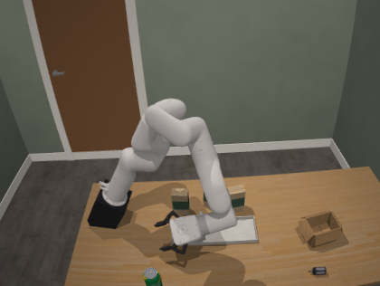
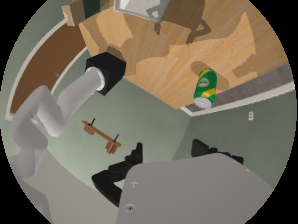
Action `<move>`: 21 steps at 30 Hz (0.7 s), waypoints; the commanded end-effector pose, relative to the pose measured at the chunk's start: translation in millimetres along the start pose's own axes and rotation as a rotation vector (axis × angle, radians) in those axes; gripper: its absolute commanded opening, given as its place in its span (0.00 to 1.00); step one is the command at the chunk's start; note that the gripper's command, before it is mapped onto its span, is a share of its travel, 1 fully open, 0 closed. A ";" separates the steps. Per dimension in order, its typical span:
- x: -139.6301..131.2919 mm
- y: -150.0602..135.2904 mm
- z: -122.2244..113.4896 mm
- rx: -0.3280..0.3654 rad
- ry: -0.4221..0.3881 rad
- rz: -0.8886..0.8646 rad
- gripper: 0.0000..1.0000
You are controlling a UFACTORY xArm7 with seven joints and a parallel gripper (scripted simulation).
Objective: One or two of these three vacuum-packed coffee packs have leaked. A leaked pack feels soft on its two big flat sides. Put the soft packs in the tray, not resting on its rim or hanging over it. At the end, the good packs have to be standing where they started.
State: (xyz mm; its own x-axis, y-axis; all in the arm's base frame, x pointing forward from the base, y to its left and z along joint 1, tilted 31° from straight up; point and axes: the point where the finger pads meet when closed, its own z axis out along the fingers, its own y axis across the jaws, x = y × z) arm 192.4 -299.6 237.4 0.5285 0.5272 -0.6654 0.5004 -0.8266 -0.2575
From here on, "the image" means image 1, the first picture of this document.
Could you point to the brown cardboard box with flaps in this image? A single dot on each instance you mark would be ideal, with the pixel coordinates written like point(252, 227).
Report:
point(321, 223)

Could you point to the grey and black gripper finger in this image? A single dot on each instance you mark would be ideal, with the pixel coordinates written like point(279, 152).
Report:
point(166, 220)
point(173, 247)

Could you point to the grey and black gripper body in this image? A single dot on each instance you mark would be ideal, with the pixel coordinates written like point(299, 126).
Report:
point(185, 229)

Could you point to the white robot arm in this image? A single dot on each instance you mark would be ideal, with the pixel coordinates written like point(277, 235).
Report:
point(155, 131)

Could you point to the green drink can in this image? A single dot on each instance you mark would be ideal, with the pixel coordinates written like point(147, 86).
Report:
point(152, 277)

